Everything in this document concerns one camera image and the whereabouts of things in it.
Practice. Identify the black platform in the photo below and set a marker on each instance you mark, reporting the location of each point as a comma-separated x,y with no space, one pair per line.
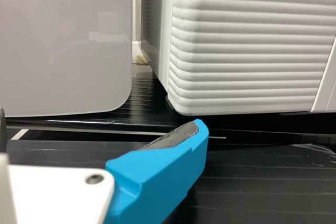
147,95
262,182

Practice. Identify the incubator door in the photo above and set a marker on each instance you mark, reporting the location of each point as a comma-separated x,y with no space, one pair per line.
249,51

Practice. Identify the white box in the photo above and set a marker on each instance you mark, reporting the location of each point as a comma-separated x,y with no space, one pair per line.
65,45

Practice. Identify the white incubator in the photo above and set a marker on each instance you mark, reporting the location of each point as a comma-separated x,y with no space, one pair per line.
160,24

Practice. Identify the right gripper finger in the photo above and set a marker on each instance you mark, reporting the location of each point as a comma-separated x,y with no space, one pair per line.
157,171

